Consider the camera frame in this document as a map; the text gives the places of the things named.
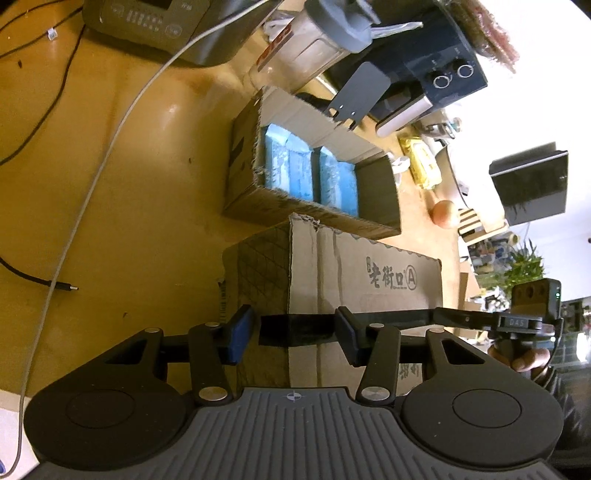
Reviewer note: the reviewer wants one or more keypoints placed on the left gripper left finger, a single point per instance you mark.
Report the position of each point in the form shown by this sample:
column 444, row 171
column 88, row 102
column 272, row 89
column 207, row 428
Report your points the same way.
column 211, row 347

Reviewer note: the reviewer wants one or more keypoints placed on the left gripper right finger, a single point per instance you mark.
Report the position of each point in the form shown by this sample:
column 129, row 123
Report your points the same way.
column 371, row 341

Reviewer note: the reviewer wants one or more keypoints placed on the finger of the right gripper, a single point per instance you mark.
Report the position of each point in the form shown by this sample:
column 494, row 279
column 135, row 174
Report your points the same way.
column 472, row 320

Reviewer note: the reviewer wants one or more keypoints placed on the cardboard box lid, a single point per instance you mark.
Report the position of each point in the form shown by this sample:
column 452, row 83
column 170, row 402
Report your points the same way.
column 304, row 267

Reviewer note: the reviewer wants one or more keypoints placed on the blue snack pack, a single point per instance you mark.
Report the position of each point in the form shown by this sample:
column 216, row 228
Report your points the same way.
column 287, row 163
column 338, row 187

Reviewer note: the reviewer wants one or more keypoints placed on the person right hand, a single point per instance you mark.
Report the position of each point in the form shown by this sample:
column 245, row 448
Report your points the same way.
column 533, row 360

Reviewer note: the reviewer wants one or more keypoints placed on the red yellow apple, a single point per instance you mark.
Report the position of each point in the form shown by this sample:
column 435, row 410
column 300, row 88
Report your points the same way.
column 445, row 214

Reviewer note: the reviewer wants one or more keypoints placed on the white enamel bowl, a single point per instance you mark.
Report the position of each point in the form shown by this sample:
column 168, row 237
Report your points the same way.
column 451, row 188

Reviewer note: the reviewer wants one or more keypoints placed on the yellow wet wipes pack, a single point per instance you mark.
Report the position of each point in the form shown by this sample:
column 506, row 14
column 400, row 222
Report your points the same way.
column 424, row 168

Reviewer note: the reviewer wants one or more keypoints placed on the open cardboard box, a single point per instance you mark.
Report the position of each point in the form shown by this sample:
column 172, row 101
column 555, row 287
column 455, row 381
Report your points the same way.
column 247, row 199

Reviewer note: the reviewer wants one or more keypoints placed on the black phone stand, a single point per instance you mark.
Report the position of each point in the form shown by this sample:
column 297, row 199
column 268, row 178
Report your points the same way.
column 360, row 94

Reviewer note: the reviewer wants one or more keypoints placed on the dark blue air fryer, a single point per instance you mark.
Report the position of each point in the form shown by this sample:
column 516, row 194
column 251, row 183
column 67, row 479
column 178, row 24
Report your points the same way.
column 429, row 68

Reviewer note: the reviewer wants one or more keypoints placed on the grey rice cooker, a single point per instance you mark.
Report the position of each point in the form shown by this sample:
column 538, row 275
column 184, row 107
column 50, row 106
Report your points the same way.
column 169, row 25

